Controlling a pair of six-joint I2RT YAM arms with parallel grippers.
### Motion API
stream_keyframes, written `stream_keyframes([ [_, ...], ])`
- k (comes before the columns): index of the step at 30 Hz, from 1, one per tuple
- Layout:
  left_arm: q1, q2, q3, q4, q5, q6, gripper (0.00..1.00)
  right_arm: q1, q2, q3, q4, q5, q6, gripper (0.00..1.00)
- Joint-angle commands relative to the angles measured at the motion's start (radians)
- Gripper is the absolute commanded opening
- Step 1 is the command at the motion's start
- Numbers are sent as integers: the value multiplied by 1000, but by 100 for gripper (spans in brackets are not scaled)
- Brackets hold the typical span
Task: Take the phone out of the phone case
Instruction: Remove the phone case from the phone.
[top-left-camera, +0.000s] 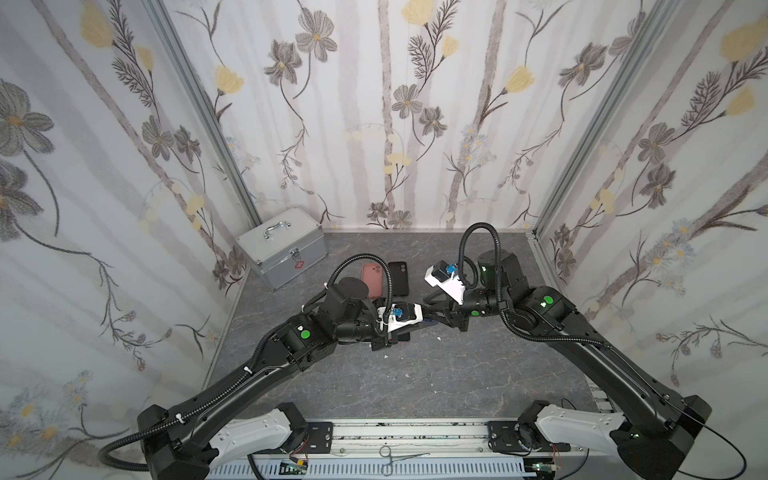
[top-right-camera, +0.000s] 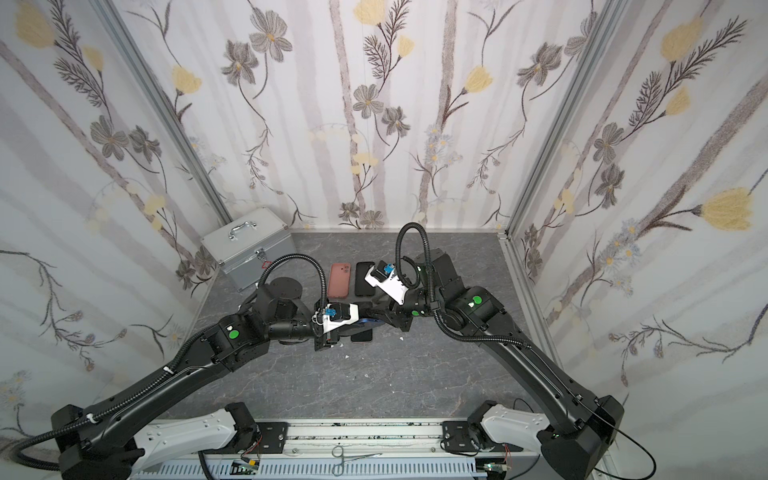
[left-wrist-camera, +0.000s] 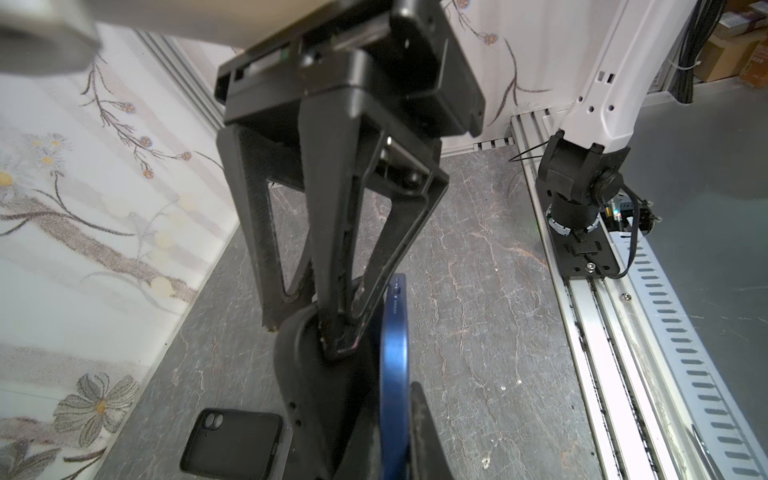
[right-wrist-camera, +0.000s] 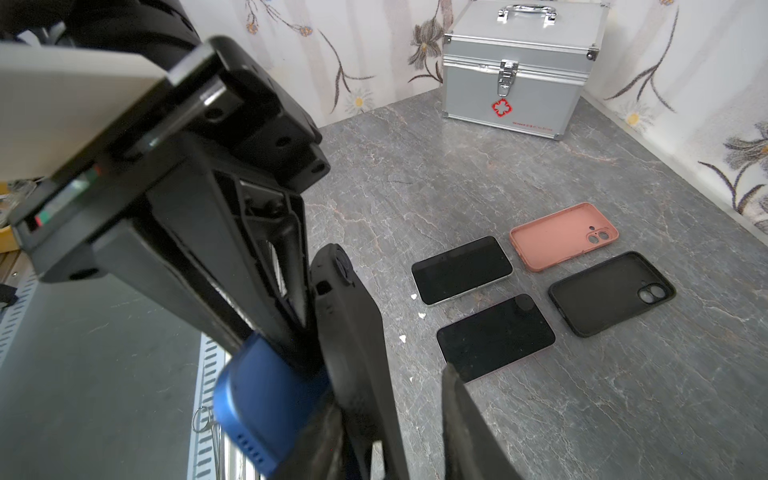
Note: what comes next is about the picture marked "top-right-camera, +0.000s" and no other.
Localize black phone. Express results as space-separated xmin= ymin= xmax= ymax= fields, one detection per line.
xmin=350 ymin=330 xmax=373 ymax=343
xmin=353 ymin=318 xmax=387 ymax=328

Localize black phone case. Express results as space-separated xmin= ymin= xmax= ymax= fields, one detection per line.
xmin=354 ymin=261 xmax=376 ymax=297

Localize pink phone case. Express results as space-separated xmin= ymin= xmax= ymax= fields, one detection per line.
xmin=328 ymin=263 xmax=351 ymax=299

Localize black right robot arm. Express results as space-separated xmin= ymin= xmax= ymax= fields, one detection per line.
xmin=373 ymin=222 xmax=624 ymax=479

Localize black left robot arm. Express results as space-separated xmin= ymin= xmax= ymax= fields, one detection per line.
xmin=10 ymin=254 xmax=357 ymax=479

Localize silver aluminium case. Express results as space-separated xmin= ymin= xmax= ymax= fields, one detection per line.
xmin=201 ymin=207 xmax=296 ymax=291

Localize metal forceps scissors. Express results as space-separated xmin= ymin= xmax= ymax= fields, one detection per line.
xmin=331 ymin=445 xmax=381 ymax=477

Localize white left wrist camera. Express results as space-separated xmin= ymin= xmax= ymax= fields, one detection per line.
xmin=322 ymin=302 xmax=360 ymax=334

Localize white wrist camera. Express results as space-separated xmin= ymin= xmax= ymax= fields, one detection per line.
xmin=322 ymin=302 xmax=360 ymax=334
xmin=364 ymin=261 xmax=408 ymax=305

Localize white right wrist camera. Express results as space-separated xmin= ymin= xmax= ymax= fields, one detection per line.
xmin=364 ymin=261 xmax=408 ymax=305

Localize white perforated cable tray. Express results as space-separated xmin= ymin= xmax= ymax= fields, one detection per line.
xmin=149 ymin=458 xmax=487 ymax=480

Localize aluminium corner frame post left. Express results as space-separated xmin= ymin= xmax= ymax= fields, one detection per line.
xmin=89 ymin=0 xmax=233 ymax=225

